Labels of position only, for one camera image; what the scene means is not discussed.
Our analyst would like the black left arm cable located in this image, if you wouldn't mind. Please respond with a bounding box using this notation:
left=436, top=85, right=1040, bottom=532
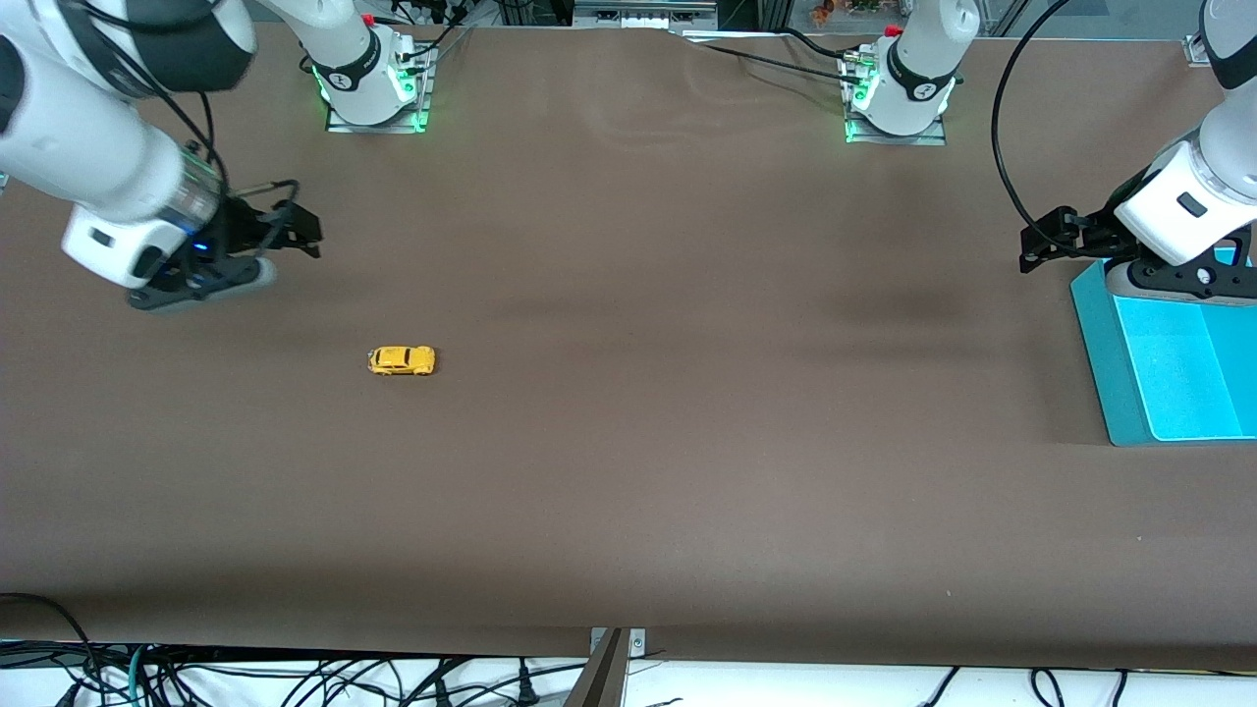
left=991, top=0, right=1076, bottom=246

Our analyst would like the black looped floor cable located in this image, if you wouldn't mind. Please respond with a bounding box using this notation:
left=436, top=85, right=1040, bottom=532
left=0, top=592, right=99, bottom=707

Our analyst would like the small metal table bracket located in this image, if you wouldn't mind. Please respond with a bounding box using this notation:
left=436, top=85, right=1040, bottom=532
left=589, top=626, right=648, bottom=657

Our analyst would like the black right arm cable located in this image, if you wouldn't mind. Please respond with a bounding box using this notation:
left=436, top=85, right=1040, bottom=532
left=74, top=0, right=301, bottom=232

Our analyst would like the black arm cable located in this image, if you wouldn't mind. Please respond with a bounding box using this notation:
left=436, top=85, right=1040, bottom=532
left=991, top=0, right=1076, bottom=246
left=74, top=0, right=301, bottom=232

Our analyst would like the long black table cable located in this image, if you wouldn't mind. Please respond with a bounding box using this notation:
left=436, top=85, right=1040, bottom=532
left=685, top=39, right=857, bottom=80

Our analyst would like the black base connector cable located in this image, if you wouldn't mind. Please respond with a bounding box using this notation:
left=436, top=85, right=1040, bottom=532
left=398, top=20, right=474, bottom=65

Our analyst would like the aluminium frame rail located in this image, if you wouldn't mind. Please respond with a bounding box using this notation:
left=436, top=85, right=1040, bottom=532
left=573, top=0, right=720, bottom=30

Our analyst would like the teal plastic bin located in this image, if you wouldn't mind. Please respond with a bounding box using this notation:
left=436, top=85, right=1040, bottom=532
left=1068, top=245, right=1257, bottom=448

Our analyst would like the dark table support beam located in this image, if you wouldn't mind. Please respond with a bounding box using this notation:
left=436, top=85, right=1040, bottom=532
left=564, top=628, right=630, bottom=707

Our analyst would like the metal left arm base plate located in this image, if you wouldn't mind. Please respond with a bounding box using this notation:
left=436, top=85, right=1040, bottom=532
left=843, top=49, right=949, bottom=146

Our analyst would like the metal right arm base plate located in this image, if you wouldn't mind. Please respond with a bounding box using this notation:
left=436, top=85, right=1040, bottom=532
left=324, top=39, right=435, bottom=135

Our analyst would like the brown table cover sheet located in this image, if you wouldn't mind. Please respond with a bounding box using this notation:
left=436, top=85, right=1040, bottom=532
left=0, top=22, right=1257, bottom=674

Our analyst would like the short black table cable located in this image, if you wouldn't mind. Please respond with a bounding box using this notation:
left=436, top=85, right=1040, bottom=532
left=779, top=27, right=847, bottom=60

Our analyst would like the black floor cable with plug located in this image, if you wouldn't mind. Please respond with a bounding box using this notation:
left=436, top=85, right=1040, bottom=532
left=412, top=660, right=539, bottom=707

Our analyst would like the yellow beetle toy car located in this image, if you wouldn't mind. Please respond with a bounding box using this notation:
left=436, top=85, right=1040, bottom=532
left=367, top=345, right=437, bottom=378

